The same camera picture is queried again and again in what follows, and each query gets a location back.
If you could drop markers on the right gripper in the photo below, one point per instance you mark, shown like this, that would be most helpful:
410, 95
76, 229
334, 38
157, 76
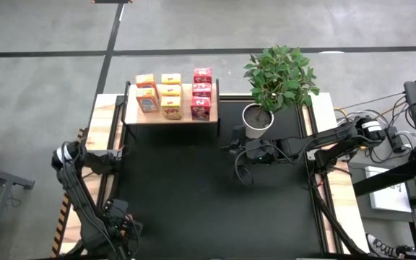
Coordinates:
262, 151

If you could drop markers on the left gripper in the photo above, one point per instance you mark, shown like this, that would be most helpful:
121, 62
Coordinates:
114, 231

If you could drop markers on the red Froot Loops cereal box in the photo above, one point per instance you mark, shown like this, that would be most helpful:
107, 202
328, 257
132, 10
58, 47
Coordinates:
202, 75
202, 89
200, 109

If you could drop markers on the yellow Corn Pops cereal box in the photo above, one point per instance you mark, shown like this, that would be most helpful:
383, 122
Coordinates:
171, 108
171, 90
171, 78

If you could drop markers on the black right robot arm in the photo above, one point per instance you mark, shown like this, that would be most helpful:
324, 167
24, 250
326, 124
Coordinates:
330, 137

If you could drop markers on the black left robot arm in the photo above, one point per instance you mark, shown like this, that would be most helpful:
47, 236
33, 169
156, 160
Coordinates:
78, 202

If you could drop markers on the white plant pot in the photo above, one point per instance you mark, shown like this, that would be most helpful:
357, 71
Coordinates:
255, 131

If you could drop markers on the black table mat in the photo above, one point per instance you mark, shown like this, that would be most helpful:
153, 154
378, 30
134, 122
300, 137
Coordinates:
200, 216

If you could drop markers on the orange black hazard tape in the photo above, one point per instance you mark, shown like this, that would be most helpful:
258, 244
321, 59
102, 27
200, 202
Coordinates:
60, 224

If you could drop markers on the green leafy plant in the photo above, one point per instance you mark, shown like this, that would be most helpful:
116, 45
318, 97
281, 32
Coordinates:
280, 77

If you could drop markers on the grey metal desk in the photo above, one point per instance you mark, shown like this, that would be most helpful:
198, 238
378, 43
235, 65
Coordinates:
13, 180

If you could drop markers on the black diagonal bar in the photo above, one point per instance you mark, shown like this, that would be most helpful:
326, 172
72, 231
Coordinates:
385, 180

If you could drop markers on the white paper sheet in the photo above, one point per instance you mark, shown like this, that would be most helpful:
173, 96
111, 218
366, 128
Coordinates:
388, 198

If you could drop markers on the black power strip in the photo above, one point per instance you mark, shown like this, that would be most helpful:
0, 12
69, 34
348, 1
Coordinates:
397, 142

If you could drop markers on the person's shoe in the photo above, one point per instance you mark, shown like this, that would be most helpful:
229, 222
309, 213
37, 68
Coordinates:
381, 250

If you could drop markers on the black aluminium frame rail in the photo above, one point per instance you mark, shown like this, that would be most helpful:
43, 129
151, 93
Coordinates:
229, 99
117, 112
299, 112

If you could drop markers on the wooden shelf with black frame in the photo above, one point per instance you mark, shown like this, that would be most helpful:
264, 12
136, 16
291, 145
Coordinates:
186, 117

